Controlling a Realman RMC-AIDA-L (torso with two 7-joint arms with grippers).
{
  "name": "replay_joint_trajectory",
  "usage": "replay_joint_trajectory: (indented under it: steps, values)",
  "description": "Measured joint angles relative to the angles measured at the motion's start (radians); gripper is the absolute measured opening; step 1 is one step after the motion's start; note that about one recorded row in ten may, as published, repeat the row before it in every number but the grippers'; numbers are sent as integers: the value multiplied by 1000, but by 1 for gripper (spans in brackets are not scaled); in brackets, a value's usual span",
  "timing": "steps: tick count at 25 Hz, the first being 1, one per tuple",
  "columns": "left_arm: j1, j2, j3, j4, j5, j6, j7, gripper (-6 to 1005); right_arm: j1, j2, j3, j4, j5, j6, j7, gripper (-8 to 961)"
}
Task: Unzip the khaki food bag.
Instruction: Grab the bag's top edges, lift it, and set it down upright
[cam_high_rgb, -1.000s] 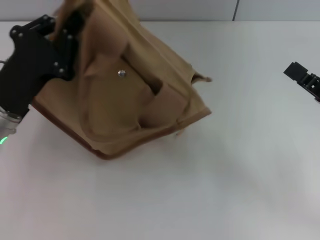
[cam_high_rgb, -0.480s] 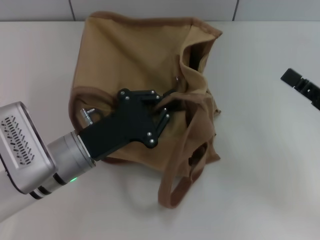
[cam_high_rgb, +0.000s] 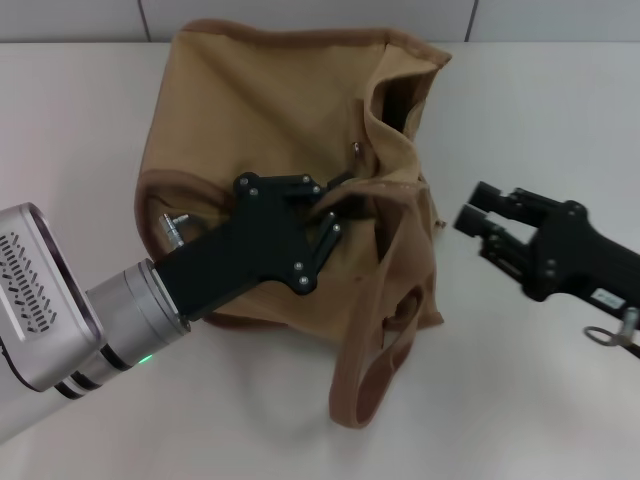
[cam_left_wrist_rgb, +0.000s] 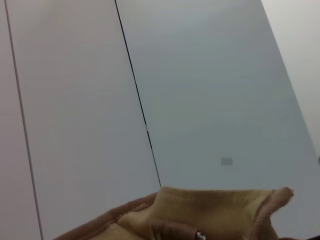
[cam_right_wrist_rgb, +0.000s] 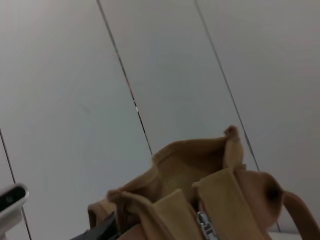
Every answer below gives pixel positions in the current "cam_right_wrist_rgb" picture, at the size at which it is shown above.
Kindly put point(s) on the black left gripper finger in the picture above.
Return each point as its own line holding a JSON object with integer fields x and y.
{"x": 100, "y": 231}

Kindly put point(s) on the khaki canvas food bag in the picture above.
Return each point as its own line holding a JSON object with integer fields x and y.
{"x": 175, "y": 175}

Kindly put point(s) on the silver zipper pull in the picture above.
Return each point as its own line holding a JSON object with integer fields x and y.
{"x": 206, "y": 227}

